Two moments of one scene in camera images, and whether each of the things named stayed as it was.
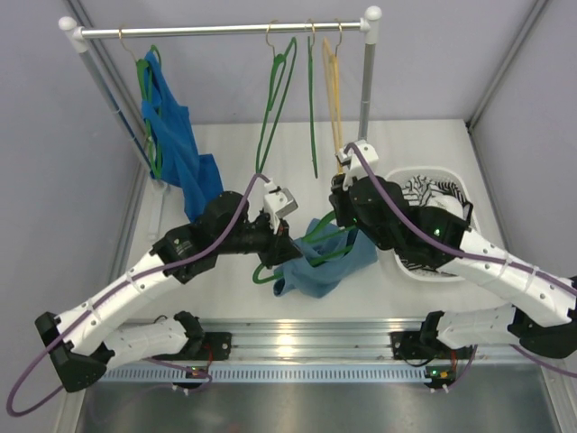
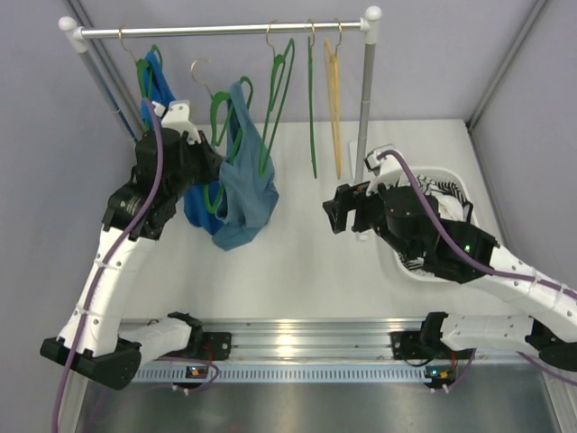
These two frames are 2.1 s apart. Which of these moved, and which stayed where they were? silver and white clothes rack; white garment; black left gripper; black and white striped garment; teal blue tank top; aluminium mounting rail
Moved: teal blue tank top; black left gripper
Stayed: silver and white clothes rack; black and white striped garment; white garment; aluminium mounting rail
